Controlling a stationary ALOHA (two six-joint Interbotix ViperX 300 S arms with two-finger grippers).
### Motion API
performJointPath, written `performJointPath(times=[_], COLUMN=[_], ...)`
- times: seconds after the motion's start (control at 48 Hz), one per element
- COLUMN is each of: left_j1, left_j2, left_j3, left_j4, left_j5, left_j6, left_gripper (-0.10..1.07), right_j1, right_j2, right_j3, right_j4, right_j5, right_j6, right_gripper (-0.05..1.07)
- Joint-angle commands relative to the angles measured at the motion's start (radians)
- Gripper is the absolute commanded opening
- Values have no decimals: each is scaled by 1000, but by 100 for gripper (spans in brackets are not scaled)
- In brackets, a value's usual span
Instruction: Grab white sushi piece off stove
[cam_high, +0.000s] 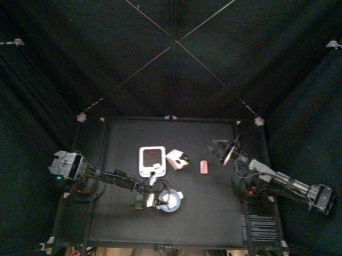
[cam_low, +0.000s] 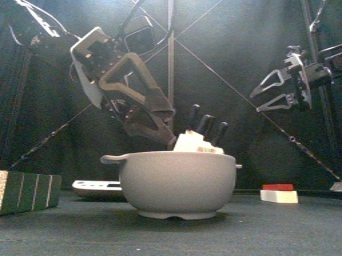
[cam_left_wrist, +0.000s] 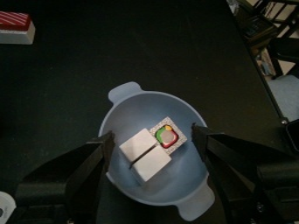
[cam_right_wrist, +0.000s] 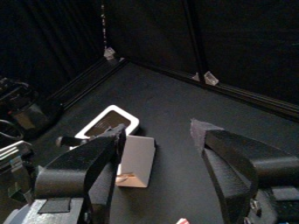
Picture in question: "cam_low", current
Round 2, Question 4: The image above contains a red and white sushi piece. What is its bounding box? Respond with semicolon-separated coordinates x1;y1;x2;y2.
259;183;300;205

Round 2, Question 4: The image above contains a white toy knife block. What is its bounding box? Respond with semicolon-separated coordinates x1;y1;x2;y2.
172;130;225;155

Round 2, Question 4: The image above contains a gray toy pot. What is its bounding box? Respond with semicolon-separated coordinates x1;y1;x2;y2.
98;150;244;221

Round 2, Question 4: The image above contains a green striped box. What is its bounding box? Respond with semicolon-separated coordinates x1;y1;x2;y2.
0;169;62;216

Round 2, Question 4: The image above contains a diagonal frame brace rod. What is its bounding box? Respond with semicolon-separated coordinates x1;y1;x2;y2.
129;0;342;183
6;0;224;170

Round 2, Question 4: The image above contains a vertical frame pole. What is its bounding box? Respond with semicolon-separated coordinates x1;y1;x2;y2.
167;0;176;133

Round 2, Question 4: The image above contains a black toy knife handle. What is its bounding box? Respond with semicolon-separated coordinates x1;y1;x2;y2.
187;103;201;132
196;113;216;137
211;121;231;147

